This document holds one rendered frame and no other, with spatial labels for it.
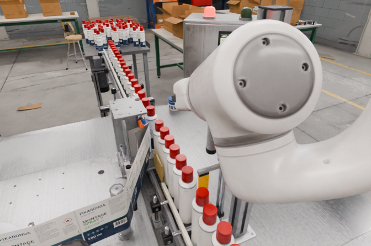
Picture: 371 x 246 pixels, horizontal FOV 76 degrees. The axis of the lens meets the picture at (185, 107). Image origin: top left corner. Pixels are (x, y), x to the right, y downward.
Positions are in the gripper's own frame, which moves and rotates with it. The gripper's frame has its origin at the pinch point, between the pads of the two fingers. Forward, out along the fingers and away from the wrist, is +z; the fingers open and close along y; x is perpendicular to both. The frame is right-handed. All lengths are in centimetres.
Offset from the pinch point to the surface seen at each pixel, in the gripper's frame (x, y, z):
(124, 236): 37.7, 19.7, 24.4
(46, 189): 27, 49, 44
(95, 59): -48, 58, 175
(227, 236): 29.0, -4.7, 1.2
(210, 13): -16.1, -3.3, -2.6
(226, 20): -14.6, -6.3, -3.0
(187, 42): -11.3, 1.1, -0.1
